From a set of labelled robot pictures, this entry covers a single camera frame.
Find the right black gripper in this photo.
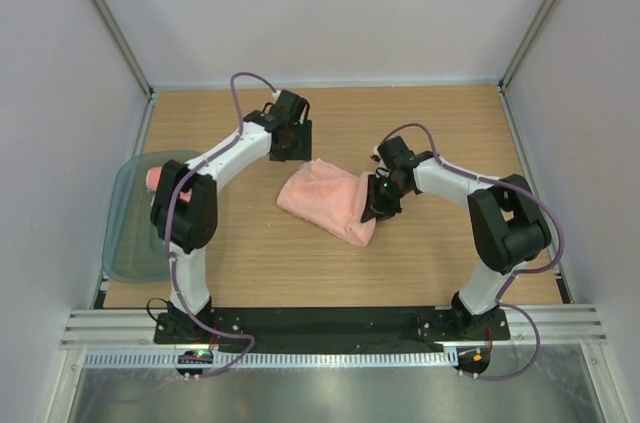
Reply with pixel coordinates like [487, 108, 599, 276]
[363, 174, 410, 225]

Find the plain pink towel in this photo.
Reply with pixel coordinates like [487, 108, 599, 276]
[276, 159, 376, 247]

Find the pink bunny towel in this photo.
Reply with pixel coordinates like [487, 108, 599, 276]
[145, 166, 192, 203]

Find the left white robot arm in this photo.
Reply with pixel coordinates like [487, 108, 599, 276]
[150, 90, 312, 344]

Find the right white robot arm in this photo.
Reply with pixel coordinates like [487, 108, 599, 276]
[360, 136, 551, 339]

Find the clear glass tray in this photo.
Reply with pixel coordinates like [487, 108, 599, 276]
[102, 150, 198, 284]

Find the white slotted cable duct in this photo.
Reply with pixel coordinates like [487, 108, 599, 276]
[83, 348, 458, 371]

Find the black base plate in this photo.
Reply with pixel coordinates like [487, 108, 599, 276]
[154, 306, 511, 353]

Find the left aluminium frame post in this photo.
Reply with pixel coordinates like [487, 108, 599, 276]
[90, 0, 154, 99]

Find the aluminium frame post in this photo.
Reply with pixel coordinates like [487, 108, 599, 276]
[90, 0, 154, 99]
[498, 0, 561, 94]

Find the aluminium front rail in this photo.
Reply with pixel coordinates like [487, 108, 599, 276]
[60, 304, 607, 348]

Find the right aluminium frame post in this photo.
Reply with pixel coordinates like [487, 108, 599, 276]
[498, 0, 561, 94]

